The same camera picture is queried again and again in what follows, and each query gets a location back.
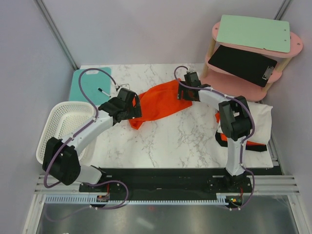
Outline orange t shirt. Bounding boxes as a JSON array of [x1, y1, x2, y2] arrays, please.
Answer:
[[129, 80, 192, 130]]

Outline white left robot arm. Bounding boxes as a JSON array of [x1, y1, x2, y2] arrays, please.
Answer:
[[42, 88, 142, 192]]

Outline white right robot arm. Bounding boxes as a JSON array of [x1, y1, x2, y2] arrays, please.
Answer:
[[178, 71, 255, 192]]

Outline folded stacked shirts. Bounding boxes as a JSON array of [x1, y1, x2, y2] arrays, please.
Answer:
[[215, 112, 272, 152]]

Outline black marker pen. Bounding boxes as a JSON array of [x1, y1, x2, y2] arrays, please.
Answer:
[[98, 88, 111, 98]]

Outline pink three tier shelf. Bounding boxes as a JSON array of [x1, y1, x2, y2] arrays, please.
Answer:
[[200, 22, 303, 101]]

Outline teal cutting board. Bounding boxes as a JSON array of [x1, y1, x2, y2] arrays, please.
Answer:
[[69, 69, 112, 105]]

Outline white plastic basket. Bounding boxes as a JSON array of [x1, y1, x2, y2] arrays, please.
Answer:
[[36, 101, 95, 164]]

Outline black clipboard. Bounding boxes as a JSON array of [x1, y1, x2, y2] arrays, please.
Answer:
[[208, 45, 277, 87]]

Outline white cloth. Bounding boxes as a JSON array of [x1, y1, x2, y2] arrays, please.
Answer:
[[215, 99, 273, 147]]

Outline mint green board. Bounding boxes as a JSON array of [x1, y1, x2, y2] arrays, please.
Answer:
[[216, 15, 291, 53]]

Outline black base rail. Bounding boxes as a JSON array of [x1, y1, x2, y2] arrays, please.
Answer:
[[78, 167, 254, 203]]

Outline white cable duct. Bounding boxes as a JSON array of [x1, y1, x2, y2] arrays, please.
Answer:
[[44, 194, 230, 205]]

